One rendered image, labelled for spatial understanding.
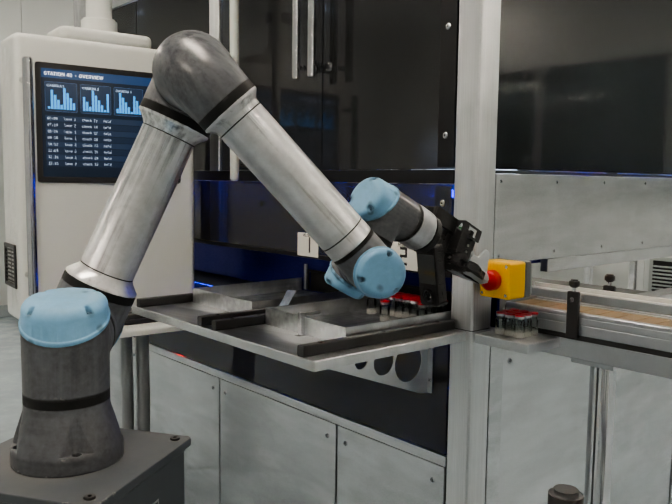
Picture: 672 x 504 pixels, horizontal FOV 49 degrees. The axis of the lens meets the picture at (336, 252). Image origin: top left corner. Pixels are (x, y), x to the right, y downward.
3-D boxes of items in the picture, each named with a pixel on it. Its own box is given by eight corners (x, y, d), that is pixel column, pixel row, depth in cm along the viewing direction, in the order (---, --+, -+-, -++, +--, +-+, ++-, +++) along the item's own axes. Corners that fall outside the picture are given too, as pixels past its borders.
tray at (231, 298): (300, 290, 204) (301, 277, 203) (364, 302, 184) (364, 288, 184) (192, 302, 181) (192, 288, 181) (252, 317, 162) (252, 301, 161)
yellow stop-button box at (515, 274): (500, 292, 150) (501, 257, 150) (530, 297, 145) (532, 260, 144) (477, 296, 145) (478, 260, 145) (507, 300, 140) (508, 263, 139)
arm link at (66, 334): (10, 403, 96) (6, 300, 94) (33, 376, 109) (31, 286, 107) (105, 399, 98) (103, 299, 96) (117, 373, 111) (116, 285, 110)
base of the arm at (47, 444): (82, 484, 94) (81, 409, 93) (-15, 470, 98) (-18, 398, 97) (144, 444, 109) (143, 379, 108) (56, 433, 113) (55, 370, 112)
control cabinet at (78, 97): (171, 298, 235) (168, 49, 228) (197, 307, 220) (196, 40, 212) (2, 313, 205) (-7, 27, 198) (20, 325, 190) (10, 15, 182)
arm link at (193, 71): (193, -4, 96) (430, 267, 105) (194, 15, 106) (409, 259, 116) (127, 54, 95) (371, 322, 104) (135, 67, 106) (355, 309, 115)
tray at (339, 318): (381, 307, 176) (382, 293, 176) (465, 324, 157) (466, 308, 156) (265, 324, 155) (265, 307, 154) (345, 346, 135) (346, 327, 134)
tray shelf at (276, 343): (289, 294, 207) (290, 288, 207) (489, 335, 155) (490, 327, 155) (131, 312, 176) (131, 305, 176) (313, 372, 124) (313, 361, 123)
